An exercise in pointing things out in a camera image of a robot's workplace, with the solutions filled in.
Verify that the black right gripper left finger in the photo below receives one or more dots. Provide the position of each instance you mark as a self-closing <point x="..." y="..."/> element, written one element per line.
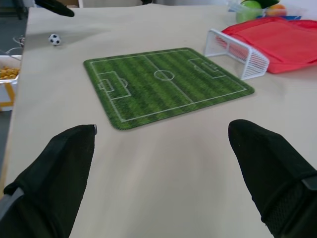
<point x="47" y="188"/>

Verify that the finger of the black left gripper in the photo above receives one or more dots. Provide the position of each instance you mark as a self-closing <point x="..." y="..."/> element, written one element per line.
<point x="57" y="7"/>

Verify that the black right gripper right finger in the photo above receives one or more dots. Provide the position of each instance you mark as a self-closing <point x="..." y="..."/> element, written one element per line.
<point x="272" y="173"/>

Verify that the small soccer ball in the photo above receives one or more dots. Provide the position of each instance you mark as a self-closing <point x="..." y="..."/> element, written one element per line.
<point x="54" y="39"/>

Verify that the white toy soccer goal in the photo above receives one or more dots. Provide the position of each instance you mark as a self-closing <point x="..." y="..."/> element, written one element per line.
<point x="255" y="63"/>

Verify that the green soccer field mat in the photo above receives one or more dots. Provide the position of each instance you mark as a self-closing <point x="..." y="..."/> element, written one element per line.
<point x="168" y="91"/>

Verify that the brown cardboard box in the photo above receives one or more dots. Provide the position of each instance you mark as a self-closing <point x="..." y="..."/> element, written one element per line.
<point x="72" y="3"/>

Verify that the white bin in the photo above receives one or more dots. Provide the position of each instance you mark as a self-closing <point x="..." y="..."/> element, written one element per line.
<point x="5" y="60"/>

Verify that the yellow snack pieces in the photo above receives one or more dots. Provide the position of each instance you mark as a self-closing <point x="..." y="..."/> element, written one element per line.
<point x="8" y="73"/>

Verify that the yellow wooden stand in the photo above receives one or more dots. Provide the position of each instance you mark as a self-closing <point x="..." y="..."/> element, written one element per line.
<point x="9" y="93"/>

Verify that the red fabric bag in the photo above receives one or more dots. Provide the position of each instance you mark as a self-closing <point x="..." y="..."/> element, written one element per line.
<point x="284" y="44"/>

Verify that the green apple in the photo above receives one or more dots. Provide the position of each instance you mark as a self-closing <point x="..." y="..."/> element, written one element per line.
<point x="247" y="12"/>

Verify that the orange fruit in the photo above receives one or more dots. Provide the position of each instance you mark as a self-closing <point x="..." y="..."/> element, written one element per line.
<point x="277" y="10"/>

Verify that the clear plastic fruit container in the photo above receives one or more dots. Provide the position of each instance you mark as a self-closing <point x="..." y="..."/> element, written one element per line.
<point x="296" y="11"/>

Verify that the dark green vegetable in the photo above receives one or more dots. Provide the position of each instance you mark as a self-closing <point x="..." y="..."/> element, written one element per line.
<point x="268" y="2"/>

